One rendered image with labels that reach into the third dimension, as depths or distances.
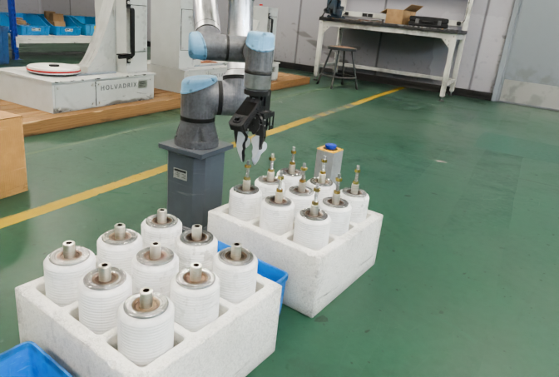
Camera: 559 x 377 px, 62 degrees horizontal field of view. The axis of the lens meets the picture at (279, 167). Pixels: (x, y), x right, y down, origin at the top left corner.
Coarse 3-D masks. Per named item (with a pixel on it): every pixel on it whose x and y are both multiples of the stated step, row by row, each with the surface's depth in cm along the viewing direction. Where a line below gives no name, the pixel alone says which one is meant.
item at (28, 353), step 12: (12, 348) 85; (24, 348) 87; (36, 348) 86; (0, 360) 84; (12, 360) 86; (24, 360) 87; (36, 360) 87; (48, 360) 84; (0, 372) 84; (12, 372) 86; (24, 372) 88; (36, 372) 88; (48, 372) 85; (60, 372) 82
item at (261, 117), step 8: (256, 96) 125; (264, 96) 126; (264, 104) 131; (264, 112) 129; (272, 112) 132; (256, 120) 127; (264, 120) 131; (272, 120) 133; (248, 128) 129; (256, 128) 127; (272, 128) 134
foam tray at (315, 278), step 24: (216, 216) 135; (240, 240) 131; (264, 240) 125; (288, 240) 123; (336, 240) 126; (360, 240) 135; (288, 264) 122; (312, 264) 117; (336, 264) 125; (360, 264) 141; (288, 288) 124; (312, 288) 119; (336, 288) 130; (312, 312) 121
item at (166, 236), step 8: (144, 224) 109; (176, 224) 111; (144, 232) 108; (152, 232) 107; (160, 232) 107; (168, 232) 108; (176, 232) 109; (144, 240) 109; (152, 240) 108; (160, 240) 108; (168, 240) 108
